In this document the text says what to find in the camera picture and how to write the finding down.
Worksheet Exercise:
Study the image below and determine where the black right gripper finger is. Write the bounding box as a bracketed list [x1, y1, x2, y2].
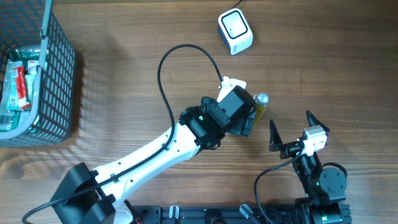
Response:
[269, 119, 283, 152]
[306, 110, 330, 133]

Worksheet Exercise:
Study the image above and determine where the yellow oil bottle silver cap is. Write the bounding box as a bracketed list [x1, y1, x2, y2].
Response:
[254, 93, 269, 124]

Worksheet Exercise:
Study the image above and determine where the red white tube packet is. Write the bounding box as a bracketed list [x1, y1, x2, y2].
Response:
[8, 60, 39, 111]

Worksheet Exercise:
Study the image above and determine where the green 3M gloves packet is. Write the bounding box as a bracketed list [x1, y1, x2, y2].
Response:
[1, 60, 32, 111]

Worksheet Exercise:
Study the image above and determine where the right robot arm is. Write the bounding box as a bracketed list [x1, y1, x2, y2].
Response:
[266, 111, 353, 224]

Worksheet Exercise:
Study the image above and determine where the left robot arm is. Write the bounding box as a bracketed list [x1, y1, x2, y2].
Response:
[52, 85, 256, 223]

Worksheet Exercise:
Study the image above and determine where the white barcode scanner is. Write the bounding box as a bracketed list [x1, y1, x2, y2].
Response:
[218, 8, 254, 55]

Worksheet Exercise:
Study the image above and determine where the dark grey mesh basket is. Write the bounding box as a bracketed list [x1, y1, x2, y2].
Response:
[1, 1, 76, 147]

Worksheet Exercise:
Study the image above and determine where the black left camera cable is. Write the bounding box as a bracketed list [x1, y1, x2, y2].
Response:
[21, 44, 224, 224]

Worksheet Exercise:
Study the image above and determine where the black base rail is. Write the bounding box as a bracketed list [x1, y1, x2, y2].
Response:
[124, 203, 352, 224]

